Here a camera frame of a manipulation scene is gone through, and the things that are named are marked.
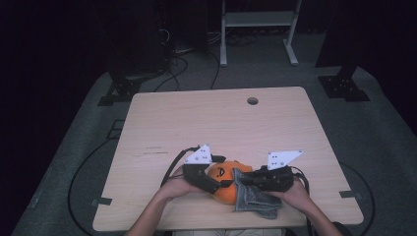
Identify black stand with angled feet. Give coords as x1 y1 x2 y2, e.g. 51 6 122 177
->
96 70 143 107

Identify person's left hand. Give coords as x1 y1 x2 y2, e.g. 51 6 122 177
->
160 166 207 202

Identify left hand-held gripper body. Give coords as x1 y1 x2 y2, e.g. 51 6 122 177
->
181 144 222 195

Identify orange plush toy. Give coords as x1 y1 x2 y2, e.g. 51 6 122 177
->
207 159 254 207

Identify grey tape strip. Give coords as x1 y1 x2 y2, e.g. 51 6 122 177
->
90 197 113 207
338 190 364 202

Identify white metal stand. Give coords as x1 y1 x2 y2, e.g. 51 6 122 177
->
219 0 303 68

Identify black stand with flat base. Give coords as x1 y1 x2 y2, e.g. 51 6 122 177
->
314 0 372 103

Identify right hand-held gripper cable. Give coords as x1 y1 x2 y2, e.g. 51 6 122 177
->
289 165 313 236

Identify black straight floor cable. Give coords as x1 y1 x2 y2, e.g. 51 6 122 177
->
209 50 221 90

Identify hand-held gripper cable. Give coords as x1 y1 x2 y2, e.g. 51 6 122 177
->
159 145 201 188
289 165 313 236

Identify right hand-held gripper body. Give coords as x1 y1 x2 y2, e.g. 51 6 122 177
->
258 149 305 193

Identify left hand-held gripper cable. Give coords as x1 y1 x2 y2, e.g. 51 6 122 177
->
159 145 201 188

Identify long black floor cable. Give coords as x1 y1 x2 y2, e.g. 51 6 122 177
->
67 137 126 236

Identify grey fluffy towel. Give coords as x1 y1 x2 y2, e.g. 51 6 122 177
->
231 167 283 220

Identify person's right hand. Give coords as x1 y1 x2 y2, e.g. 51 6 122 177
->
267 181 312 214

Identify black looped floor cable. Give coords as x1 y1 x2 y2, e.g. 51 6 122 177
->
153 54 190 93

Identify thin black floor cable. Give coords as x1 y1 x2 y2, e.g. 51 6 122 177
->
340 161 377 236

